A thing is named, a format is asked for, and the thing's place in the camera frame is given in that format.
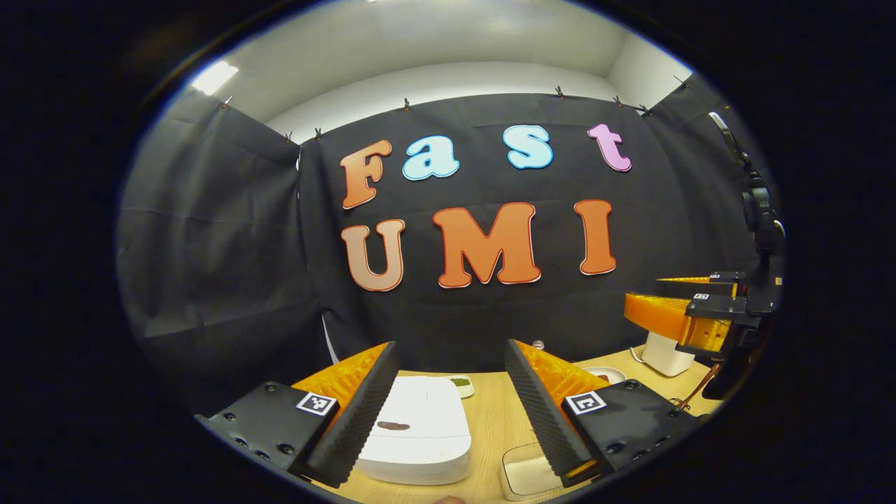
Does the ceiling light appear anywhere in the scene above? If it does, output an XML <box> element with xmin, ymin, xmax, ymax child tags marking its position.
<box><xmin>190</xmin><ymin>60</ymin><xmax>240</xmax><ymax>96</ymax></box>

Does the clear rice container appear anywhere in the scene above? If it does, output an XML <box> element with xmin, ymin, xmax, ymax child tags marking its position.
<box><xmin>499</xmin><ymin>441</ymin><xmax>568</xmax><ymax>502</ymax></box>

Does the white toaster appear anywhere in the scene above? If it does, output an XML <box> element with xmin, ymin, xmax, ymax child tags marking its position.
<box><xmin>640</xmin><ymin>331</ymin><xmax>696</xmax><ymax>377</ymax></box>

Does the white rice cooker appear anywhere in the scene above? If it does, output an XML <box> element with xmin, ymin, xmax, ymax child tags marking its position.
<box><xmin>356</xmin><ymin>376</ymin><xmax>473</xmax><ymax>486</ymax></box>

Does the black backdrop cloth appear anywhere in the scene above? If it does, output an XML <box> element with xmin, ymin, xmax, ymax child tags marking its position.
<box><xmin>115</xmin><ymin>73</ymin><xmax>785</xmax><ymax>414</ymax></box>

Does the white plate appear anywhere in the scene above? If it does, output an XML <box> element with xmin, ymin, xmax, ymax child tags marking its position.
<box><xmin>581</xmin><ymin>366</ymin><xmax>627</xmax><ymax>386</ymax></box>

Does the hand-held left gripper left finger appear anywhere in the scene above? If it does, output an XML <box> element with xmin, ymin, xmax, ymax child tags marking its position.
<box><xmin>195</xmin><ymin>341</ymin><xmax>400</xmax><ymax>489</ymax></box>

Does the row of cloth clips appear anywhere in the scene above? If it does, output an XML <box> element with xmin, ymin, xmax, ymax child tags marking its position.
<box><xmin>220</xmin><ymin>76</ymin><xmax>687</xmax><ymax>142</ymax></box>

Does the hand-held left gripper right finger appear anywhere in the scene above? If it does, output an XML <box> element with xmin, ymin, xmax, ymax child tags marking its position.
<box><xmin>504</xmin><ymin>339</ymin><xmax>708</xmax><ymax>489</ymax></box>

